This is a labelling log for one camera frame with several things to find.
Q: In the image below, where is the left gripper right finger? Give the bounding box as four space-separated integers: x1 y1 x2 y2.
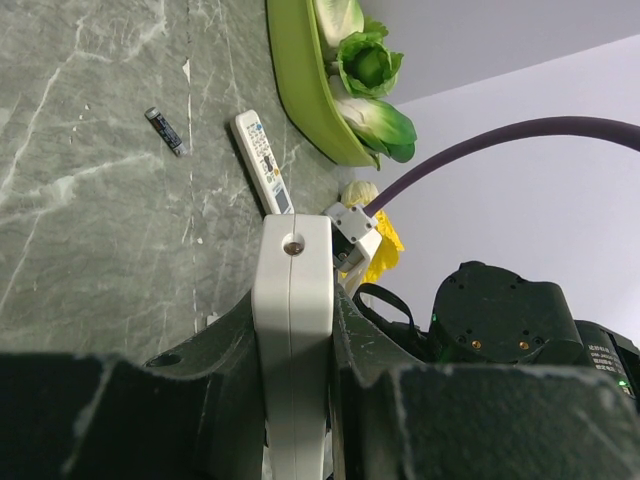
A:
329 288 639 479

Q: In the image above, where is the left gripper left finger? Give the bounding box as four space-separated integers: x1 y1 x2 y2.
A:
1 297 265 479

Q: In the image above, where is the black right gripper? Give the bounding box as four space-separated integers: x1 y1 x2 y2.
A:
353 283 433 362

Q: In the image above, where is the plain white remote control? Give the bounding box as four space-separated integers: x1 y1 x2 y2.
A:
251 214 334 479

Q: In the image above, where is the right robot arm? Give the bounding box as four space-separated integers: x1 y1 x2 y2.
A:
353 261 639 401

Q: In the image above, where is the white remote with buttons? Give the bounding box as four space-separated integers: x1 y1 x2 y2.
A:
230 110 294 215

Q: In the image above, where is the yellow toy cabbage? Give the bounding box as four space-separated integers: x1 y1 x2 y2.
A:
340 180 405 283

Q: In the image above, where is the green toy bok choy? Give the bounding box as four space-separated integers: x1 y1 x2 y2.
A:
329 76 417 163

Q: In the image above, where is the green toy lettuce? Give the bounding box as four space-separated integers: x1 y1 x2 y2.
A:
336 17 404 99

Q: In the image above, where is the green plastic basket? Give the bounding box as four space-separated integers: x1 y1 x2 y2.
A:
266 0 380 169

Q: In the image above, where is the large green toy cabbage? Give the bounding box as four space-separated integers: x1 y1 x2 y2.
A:
314 0 364 47

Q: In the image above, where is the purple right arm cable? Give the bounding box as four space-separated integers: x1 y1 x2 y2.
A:
367 115 640 217

